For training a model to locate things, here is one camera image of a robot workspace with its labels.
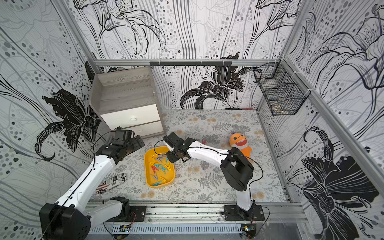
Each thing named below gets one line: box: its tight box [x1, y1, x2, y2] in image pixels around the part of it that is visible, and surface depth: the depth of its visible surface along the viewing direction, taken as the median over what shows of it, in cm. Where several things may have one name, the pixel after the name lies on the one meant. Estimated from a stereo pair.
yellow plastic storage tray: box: [144, 146, 176, 188], surface depth 90 cm
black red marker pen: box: [224, 107, 254, 110], surface depth 125 cm
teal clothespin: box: [154, 164, 169, 175], surface depth 90 cm
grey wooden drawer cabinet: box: [90, 67, 165, 139], surface depth 89 cm
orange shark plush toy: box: [229, 133, 253, 160], surface depth 93 cm
